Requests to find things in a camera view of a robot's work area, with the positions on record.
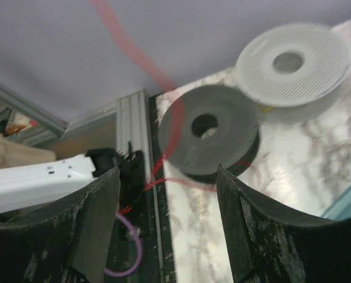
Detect teal transparent plastic bin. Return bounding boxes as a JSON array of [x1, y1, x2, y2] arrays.
[[322, 186, 351, 221]]

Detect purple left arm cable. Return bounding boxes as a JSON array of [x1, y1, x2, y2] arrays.
[[104, 212, 144, 278]]

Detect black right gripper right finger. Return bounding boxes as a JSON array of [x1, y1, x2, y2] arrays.
[[216, 167, 351, 282]]

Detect white perforated spool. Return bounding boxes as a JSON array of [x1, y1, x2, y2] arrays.
[[232, 23, 351, 124]]

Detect dark grey perforated spool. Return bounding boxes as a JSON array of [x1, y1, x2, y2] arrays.
[[158, 85, 260, 184]]

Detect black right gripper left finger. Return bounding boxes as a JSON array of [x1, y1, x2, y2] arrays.
[[0, 167, 120, 282]]

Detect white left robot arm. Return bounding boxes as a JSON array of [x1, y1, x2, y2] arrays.
[[0, 154, 97, 214]]

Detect aluminium rail frame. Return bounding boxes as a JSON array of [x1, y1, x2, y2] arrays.
[[0, 86, 150, 169]]

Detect thin red wire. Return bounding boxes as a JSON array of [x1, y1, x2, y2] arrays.
[[88, 0, 263, 192]]

